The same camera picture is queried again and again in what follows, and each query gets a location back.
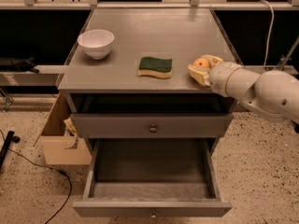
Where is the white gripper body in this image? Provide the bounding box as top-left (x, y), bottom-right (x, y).
top-left (208, 62), bottom-right (242, 97)

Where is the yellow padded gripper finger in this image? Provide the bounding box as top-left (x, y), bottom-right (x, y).
top-left (203, 54), bottom-right (223, 68)
top-left (188, 64), bottom-right (210, 87)

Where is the small orange fruit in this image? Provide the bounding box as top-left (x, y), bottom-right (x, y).
top-left (192, 58), bottom-right (210, 68)

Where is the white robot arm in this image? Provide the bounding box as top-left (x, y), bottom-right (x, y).
top-left (188, 54), bottom-right (299, 123)

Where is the closed grey top drawer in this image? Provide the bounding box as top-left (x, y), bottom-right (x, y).
top-left (71, 114), bottom-right (233, 138)

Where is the grey wooden drawer cabinet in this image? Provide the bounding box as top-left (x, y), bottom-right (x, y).
top-left (59, 8), bottom-right (237, 147)

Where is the open grey middle drawer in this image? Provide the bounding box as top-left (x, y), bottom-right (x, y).
top-left (73, 139), bottom-right (232, 217)

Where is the green and yellow sponge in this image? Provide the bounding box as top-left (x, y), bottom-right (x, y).
top-left (137, 57), bottom-right (172, 79)

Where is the white ceramic bowl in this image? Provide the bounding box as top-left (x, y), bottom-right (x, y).
top-left (77, 29), bottom-right (115, 59)

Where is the cardboard box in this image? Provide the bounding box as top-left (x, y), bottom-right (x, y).
top-left (39, 94), bottom-right (92, 165)

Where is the black bar on floor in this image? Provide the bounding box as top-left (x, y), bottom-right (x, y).
top-left (0, 131), bottom-right (21, 168)

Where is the white hanging cable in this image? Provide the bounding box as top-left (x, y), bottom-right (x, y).
top-left (259, 0), bottom-right (276, 67)

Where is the black object on rail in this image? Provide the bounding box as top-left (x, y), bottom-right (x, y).
top-left (0, 57), bottom-right (39, 74)

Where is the black floor cable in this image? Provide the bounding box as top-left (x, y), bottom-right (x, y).
top-left (0, 130), bottom-right (73, 224)

